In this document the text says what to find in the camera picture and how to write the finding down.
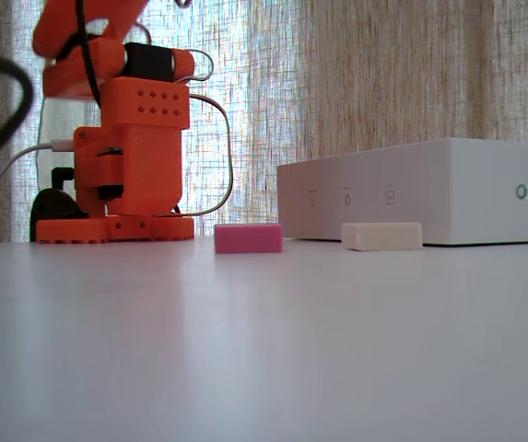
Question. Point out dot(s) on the orange robot base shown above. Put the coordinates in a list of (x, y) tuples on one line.
[(153, 175)]

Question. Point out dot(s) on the pink foam cuboid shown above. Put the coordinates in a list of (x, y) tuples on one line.
[(247, 239)]

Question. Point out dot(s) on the white cardboard box bin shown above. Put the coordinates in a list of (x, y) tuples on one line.
[(429, 193)]

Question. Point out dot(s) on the black table clamp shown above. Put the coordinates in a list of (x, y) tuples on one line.
[(51, 207)]

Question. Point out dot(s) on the cream white foam cuboid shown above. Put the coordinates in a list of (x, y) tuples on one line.
[(383, 237)]

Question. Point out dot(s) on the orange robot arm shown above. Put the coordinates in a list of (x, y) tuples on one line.
[(120, 101)]

